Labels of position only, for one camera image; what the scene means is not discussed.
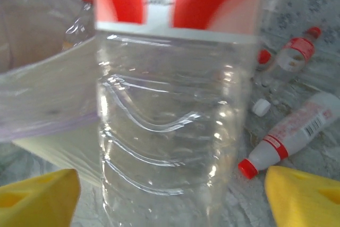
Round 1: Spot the small red-capped water bottle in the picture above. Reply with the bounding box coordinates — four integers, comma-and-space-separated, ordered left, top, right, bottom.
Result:
256, 49, 279, 89
276, 26, 322, 73

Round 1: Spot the large clear red-label bottle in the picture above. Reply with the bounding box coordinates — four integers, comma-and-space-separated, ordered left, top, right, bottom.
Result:
93, 0, 268, 227

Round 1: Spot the red-capped bottle with barcode label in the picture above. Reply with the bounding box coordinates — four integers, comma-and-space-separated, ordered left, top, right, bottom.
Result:
237, 91, 340, 179

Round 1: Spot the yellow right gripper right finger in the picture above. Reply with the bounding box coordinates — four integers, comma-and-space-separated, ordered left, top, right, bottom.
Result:
264, 165, 340, 227

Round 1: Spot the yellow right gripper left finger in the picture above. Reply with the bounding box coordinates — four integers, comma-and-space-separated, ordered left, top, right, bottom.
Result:
0, 168, 82, 227

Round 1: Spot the white bottle cap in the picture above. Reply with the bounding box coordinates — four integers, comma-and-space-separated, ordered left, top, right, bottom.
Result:
251, 98, 272, 117

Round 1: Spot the clear bottle with red label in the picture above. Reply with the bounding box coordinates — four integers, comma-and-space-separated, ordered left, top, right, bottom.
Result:
65, 0, 96, 51

